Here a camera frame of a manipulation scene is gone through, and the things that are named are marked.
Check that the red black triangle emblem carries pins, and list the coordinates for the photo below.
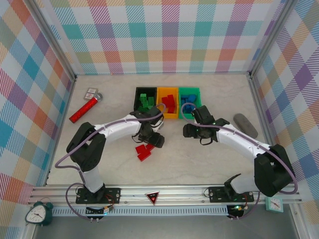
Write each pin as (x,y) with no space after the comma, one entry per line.
(152,198)

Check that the dark green alarm clock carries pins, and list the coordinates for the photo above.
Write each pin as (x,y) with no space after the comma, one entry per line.
(35,216)

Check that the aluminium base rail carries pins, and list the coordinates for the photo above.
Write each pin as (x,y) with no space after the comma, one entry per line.
(174,194)

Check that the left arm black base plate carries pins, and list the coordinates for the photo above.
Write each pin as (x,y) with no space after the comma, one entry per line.
(112,195)

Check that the mint square clock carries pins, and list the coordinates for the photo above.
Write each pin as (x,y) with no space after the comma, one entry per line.
(274,204)

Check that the green plastic bin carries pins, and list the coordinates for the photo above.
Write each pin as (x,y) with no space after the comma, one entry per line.
(189,89)

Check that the black plastic bin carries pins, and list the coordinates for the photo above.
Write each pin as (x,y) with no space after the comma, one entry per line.
(137,99)

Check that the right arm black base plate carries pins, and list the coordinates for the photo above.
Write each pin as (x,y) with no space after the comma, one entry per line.
(216,194)

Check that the long blue lego brick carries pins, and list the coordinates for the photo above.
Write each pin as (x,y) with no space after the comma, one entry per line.
(184,97)

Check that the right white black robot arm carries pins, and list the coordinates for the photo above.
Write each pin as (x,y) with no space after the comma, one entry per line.
(236,139)

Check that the aluminium frame post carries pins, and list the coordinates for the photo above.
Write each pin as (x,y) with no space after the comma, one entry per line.
(56,42)
(270,37)

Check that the orange plastic bin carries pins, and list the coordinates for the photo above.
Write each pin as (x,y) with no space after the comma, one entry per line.
(159,107)

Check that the long red lego brick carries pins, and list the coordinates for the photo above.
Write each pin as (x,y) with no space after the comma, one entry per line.
(172,106)

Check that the aluminium side frame bar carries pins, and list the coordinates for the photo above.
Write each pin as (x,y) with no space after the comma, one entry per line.
(71,90)
(265,124)

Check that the small framed card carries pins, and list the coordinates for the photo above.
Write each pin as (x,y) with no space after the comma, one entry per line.
(90,93)

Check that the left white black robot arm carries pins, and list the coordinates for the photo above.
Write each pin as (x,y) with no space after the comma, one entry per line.
(119,127)

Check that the grey oval stone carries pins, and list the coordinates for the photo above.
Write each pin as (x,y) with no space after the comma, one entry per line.
(245,125)

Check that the red glitter toy microphone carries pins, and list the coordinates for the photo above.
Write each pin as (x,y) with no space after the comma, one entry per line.
(83,110)

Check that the green lego brick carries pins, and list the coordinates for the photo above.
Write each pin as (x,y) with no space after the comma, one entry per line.
(150,100)
(142,97)
(150,107)
(142,107)

